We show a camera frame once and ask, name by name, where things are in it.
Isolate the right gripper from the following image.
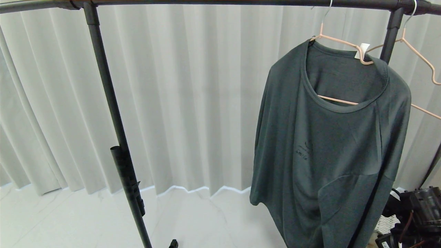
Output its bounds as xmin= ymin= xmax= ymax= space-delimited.
xmin=375 ymin=232 xmax=402 ymax=248

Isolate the black clothes rack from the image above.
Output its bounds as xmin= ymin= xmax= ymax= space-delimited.
xmin=0 ymin=0 xmax=441 ymax=248

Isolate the pink clothes hanger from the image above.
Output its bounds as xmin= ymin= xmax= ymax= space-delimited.
xmin=309 ymin=0 xmax=374 ymax=105
xmin=365 ymin=0 xmax=441 ymax=120

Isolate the dark grey t-shirt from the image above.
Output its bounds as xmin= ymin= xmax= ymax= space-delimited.
xmin=250 ymin=37 xmax=412 ymax=248

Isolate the white curtain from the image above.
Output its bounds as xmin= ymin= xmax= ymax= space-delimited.
xmin=0 ymin=0 xmax=441 ymax=197

